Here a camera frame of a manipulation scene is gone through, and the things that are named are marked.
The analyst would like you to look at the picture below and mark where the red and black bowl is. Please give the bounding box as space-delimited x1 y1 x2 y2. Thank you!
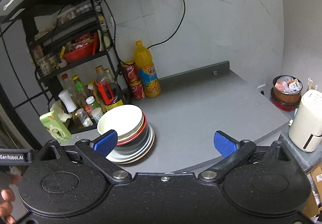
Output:
117 113 147 146

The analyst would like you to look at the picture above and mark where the white spray oil bottle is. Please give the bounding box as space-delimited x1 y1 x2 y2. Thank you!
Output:
58 90 82 128

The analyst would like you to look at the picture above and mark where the small clear spice jar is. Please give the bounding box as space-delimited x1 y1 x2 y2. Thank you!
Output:
76 108 93 128

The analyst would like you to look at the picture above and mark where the cardboard box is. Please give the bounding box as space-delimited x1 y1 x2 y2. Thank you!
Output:
303 163 322 218

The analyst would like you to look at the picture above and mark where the crumpled white cloth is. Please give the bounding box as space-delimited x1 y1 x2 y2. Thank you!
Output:
50 100 71 123

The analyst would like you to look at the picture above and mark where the green carton box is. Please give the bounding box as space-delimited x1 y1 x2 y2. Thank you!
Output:
39 111 71 143

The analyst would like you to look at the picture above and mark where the upper red can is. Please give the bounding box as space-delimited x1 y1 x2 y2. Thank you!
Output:
122 61 139 85

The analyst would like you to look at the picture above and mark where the cream bowl front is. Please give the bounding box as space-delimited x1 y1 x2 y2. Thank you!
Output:
97 105 142 137

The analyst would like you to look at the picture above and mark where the black power cable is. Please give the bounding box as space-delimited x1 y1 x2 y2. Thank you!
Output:
95 0 187 74

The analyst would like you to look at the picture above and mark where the white deep plate blue logo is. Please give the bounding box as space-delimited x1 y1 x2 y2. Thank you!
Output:
106 123 153 161

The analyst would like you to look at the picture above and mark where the black metal rack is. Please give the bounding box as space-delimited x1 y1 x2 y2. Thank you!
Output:
21 0 132 134

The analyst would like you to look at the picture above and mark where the white cap seasoning bottle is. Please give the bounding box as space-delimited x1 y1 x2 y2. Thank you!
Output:
91 107 104 123

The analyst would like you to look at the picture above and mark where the large soy sauce jug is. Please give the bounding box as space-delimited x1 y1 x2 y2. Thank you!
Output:
96 65 124 111

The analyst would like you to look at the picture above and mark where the left hand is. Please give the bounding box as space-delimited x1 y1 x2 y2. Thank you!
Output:
1 172 22 223

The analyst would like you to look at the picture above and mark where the red cap clear bottle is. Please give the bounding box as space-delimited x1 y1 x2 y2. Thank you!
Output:
61 73 75 97

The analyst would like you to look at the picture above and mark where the red can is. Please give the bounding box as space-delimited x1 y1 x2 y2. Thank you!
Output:
130 80 146 100
122 61 139 85

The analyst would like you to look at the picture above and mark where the orange juice bottle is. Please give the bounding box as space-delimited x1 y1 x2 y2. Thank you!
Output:
134 40 161 98

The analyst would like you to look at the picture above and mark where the white electric kettle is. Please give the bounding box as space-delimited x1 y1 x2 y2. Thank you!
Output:
288 89 321 153

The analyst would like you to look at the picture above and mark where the green label sauce bottle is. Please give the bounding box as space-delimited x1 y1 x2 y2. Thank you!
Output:
72 75 91 110

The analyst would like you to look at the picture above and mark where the lower red can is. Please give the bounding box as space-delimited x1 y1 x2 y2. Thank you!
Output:
130 80 146 100

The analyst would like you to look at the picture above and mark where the red basket on shelf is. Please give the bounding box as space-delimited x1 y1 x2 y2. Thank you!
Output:
63 32 98 63

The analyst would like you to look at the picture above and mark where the large white plate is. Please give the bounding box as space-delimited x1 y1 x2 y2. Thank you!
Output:
106 133 155 165

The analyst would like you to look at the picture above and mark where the cream bowl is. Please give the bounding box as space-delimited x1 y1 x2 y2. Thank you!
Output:
118 114 145 142
97 105 142 137

